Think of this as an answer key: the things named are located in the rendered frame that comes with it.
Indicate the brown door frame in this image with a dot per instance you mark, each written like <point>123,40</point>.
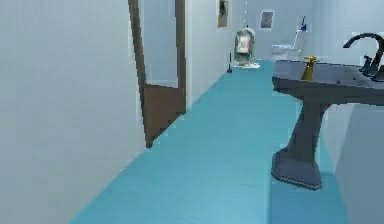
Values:
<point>138,63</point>

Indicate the blue spray bottle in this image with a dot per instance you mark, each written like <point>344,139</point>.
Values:
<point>303,24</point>

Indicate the framed picture with grey tones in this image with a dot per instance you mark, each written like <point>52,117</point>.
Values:
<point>267,20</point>

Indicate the dark grey pedestal sink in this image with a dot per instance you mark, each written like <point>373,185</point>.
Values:
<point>310,110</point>

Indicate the gold soap bottle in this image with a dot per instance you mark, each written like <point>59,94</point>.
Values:
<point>308,69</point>

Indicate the grey bin with bag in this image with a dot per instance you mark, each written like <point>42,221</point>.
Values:
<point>244,46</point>

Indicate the black curved faucet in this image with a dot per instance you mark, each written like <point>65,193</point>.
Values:
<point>373,56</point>

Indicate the framed picture with yellow tones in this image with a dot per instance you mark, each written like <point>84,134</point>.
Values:
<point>223,13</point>

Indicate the white toilet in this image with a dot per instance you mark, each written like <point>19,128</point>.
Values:
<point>289,48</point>

